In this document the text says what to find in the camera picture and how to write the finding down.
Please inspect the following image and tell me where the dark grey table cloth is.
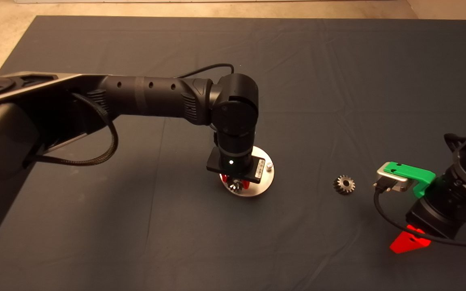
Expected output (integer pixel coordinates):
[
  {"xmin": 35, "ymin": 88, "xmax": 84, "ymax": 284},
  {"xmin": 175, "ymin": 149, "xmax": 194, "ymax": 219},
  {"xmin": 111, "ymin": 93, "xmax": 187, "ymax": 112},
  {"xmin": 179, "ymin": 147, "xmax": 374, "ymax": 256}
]
[{"xmin": 0, "ymin": 15, "xmax": 466, "ymax": 291}]

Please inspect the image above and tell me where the thin black left camera cable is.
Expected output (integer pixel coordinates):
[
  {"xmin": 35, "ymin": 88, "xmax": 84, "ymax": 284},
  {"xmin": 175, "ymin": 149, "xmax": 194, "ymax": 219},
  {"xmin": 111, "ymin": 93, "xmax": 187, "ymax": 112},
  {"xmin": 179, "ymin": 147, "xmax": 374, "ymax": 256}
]
[{"xmin": 176, "ymin": 63, "xmax": 235, "ymax": 79}]

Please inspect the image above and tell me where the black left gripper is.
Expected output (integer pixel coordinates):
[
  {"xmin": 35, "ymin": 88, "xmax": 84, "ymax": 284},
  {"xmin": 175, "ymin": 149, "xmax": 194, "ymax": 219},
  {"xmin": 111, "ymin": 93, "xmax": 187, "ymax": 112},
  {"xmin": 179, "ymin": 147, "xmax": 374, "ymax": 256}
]
[{"xmin": 206, "ymin": 146, "xmax": 267, "ymax": 190}]

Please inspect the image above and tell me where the round metal carrier plate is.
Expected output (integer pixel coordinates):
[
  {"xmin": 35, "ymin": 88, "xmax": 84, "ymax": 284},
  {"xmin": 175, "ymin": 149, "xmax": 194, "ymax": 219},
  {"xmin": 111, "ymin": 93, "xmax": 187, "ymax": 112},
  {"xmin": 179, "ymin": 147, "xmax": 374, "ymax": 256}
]
[{"xmin": 220, "ymin": 145, "xmax": 275, "ymax": 198}]

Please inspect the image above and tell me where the silver right camera box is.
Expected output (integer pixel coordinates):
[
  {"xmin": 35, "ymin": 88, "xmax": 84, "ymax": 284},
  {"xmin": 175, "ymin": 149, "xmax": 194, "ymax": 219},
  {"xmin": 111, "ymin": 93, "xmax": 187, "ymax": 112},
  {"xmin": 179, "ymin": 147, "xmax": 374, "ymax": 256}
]
[{"xmin": 375, "ymin": 166, "xmax": 414, "ymax": 194}]

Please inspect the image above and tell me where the black right camera cable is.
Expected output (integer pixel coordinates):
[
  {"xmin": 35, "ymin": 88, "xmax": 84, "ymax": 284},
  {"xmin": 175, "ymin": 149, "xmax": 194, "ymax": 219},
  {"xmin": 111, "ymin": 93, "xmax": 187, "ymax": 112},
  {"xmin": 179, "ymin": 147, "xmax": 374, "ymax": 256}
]
[{"xmin": 373, "ymin": 184, "xmax": 466, "ymax": 249}]

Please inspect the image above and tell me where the dark steel planetary gear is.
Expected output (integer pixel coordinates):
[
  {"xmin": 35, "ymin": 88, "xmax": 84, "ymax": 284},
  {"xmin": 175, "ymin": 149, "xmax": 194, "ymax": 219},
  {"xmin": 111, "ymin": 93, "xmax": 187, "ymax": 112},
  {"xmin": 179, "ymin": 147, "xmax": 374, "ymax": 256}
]
[{"xmin": 333, "ymin": 175, "xmax": 355, "ymax": 196}]

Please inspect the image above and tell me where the green right camera mount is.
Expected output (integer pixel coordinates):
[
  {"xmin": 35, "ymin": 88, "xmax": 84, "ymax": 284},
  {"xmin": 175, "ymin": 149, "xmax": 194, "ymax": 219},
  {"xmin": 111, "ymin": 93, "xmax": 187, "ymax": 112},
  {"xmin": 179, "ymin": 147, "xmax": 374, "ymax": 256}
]
[{"xmin": 383, "ymin": 162, "xmax": 436, "ymax": 198}]

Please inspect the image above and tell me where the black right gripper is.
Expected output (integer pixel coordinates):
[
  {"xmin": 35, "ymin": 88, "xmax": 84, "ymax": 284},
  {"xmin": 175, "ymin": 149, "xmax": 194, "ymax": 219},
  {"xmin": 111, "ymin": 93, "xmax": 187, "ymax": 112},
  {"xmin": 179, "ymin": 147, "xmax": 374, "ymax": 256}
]
[{"xmin": 390, "ymin": 172, "xmax": 466, "ymax": 254}]

